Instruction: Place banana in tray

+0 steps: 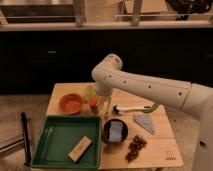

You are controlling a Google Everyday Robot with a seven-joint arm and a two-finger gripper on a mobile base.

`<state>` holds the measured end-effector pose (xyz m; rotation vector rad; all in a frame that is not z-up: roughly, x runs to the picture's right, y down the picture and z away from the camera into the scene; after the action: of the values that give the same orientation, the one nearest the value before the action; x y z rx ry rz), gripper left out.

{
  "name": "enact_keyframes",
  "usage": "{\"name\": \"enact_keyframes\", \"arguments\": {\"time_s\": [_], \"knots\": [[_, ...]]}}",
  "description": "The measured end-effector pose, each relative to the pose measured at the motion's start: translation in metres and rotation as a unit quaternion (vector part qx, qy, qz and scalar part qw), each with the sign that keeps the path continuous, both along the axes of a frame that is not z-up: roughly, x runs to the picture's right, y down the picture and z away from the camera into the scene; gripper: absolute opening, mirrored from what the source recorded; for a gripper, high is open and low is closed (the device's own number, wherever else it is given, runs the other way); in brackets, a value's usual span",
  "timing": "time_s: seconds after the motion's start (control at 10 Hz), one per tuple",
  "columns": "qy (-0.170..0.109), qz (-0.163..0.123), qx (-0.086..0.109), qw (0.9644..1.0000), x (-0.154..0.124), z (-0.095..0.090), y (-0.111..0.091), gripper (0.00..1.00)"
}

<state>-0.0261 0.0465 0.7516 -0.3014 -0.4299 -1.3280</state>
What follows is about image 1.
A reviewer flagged black bar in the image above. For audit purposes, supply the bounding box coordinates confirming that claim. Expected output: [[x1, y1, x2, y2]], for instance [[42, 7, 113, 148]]
[[21, 112, 31, 166]]

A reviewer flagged white green handled brush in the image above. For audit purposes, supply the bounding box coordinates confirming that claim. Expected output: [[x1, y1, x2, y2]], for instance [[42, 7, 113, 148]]
[[113, 103, 159, 115]]

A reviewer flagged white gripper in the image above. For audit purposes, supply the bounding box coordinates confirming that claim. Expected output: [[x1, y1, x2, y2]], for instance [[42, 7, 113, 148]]
[[95, 83, 113, 118]]

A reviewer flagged grey triangular cloth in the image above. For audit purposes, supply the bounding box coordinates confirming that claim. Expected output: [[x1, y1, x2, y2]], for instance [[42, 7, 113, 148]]
[[133, 115, 155, 135]]

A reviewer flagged green plastic tray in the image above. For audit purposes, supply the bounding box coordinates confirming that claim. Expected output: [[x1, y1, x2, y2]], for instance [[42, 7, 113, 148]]
[[31, 115, 101, 169]]

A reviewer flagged blue sponge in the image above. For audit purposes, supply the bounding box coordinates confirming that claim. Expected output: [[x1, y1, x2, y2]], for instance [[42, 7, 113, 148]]
[[109, 121, 123, 142]]

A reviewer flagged wooden table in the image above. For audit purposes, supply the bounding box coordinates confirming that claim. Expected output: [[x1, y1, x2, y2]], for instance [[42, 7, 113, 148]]
[[44, 83, 183, 171]]

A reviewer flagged wooden block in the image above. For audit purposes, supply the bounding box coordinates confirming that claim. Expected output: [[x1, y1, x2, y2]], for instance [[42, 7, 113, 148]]
[[68, 136, 92, 162]]

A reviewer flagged dark round bowl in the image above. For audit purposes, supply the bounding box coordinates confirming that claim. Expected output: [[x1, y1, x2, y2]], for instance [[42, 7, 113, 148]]
[[102, 119, 128, 143]]

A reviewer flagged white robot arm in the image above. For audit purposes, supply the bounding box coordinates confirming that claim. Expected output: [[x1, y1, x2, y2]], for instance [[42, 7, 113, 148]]
[[91, 54, 213, 171]]

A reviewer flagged orange carrot toy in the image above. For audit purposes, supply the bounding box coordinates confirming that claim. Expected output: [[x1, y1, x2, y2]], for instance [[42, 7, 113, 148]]
[[89, 97, 99, 114]]

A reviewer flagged orange bowl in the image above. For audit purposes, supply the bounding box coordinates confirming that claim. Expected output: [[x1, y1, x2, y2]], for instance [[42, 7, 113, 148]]
[[59, 93, 83, 115]]

